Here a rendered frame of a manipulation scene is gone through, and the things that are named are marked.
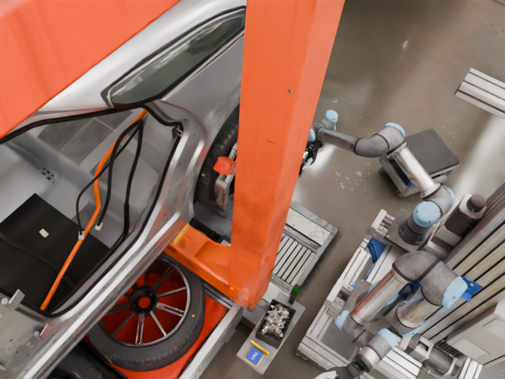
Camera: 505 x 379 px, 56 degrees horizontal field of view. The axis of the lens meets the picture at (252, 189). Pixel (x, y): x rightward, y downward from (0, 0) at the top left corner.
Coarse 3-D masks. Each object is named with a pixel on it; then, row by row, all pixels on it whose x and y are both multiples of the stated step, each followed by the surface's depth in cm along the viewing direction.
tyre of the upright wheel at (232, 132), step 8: (232, 112) 238; (232, 120) 236; (224, 128) 235; (232, 128) 234; (216, 136) 234; (224, 136) 233; (232, 136) 234; (216, 144) 233; (224, 144) 233; (208, 152) 235; (216, 152) 233; (224, 152) 236; (208, 160) 235; (208, 168) 236; (200, 176) 241; (208, 176) 238; (200, 184) 242; (208, 184) 241; (200, 192) 247; (208, 192) 247; (232, 192) 283; (200, 200) 255; (208, 200) 254
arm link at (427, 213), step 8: (416, 208) 232; (424, 208) 231; (432, 208) 231; (440, 208) 234; (416, 216) 231; (424, 216) 230; (432, 216) 229; (440, 216) 235; (408, 224) 240; (416, 224) 234; (424, 224) 231; (432, 224) 231; (416, 232) 238; (424, 232) 238
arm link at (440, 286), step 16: (432, 272) 168; (448, 272) 168; (432, 288) 169; (448, 288) 166; (464, 288) 166; (400, 304) 203; (416, 304) 186; (432, 304) 175; (448, 304) 167; (400, 320) 200; (416, 320) 195
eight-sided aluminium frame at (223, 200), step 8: (232, 152) 236; (224, 176) 242; (232, 176) 240; (216, 184) 242; (224, 184) 240; (216, 192) 248; (224, 192) 243; (216, 200) 256; (224, 200) 250; (232, 200) 267; (224, 208) 258
